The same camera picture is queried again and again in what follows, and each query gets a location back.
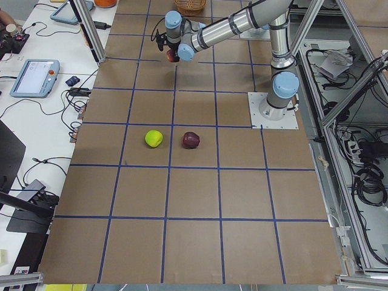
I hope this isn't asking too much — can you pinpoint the left teach pendant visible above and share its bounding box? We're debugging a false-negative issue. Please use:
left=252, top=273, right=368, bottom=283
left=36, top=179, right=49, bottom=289
left=10, top=59, right=61, bottom=98

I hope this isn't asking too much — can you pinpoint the wicker basket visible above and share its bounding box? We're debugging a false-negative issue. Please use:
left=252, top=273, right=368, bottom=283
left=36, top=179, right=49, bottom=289
left=174, top=0, right=207, bottom=14

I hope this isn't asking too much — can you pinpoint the red yellow apple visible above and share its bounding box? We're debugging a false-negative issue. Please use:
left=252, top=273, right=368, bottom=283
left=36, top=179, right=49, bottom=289
left=166, top=49, right=180, bottom=63

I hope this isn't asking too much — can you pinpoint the black monitor stand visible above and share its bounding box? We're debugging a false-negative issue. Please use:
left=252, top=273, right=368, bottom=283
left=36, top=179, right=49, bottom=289
left=0, top=119, right=60, bottom=234

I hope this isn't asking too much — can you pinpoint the person at desk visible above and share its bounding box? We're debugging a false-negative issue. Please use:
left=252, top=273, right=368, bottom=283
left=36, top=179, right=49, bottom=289
left=0, top=9, right=17, bottom=28

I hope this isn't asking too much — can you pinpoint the dark red apple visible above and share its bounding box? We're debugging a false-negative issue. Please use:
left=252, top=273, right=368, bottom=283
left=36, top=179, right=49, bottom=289
left=182, top=132, right=200, bottom=149

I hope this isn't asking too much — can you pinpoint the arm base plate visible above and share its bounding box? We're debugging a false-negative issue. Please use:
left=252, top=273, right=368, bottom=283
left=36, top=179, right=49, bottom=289
left=248, top=92, right=299, bottom=130

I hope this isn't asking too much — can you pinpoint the dark blue checkered pouch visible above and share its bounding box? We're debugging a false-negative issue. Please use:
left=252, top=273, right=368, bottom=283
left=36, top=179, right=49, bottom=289
left=65, top=76, right=80, bottom=87

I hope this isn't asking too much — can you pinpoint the teach pendant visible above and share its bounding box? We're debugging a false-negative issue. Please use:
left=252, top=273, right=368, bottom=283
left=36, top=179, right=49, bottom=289
left=10, top=59, right=61, bottom=98
left=50, top=1, right=95, bottom=25

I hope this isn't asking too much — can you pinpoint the black power adapter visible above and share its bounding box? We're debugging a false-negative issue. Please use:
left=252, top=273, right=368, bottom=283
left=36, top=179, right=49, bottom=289
left=93, top=21, right=112, bottom=30

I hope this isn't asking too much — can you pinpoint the aluminium frame post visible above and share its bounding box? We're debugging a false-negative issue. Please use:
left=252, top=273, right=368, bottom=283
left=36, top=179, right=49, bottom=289
left=69, top=0, right=106, bottom=64

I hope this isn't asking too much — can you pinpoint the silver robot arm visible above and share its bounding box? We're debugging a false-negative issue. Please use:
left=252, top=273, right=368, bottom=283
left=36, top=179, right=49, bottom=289
left=157, top=1, right=299, bottom=112

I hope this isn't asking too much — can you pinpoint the right teach pendant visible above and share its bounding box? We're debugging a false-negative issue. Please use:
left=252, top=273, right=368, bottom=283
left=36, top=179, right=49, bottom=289
left=50, top=1, right=95, bottom=25

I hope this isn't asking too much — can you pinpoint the orange round container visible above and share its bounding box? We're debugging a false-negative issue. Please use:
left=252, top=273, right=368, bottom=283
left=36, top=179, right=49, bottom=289
left=94, top=0, right=118, bottom=8

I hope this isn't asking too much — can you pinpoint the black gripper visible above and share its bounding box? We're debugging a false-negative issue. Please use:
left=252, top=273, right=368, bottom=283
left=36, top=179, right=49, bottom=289
left=167, top=43, right=179, bottom=52

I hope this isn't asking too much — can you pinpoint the green apple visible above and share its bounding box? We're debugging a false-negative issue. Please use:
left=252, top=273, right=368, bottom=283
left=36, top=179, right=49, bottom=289
left=144, top=130, right=164, bottom=148

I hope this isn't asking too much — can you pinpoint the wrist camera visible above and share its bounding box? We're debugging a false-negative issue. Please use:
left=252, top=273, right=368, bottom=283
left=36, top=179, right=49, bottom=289
left=150, top=19, right=167, bottom=52

